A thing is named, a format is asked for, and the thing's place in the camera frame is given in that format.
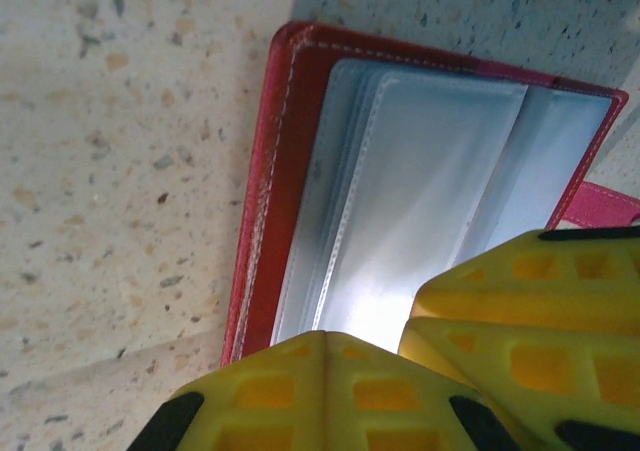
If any red leather card holder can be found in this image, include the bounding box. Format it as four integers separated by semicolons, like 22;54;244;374
219;19;640;370

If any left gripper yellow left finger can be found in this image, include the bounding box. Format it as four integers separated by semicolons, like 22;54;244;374
127;329;329;451

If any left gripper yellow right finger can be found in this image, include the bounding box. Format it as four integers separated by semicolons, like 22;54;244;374
324;330;521;451

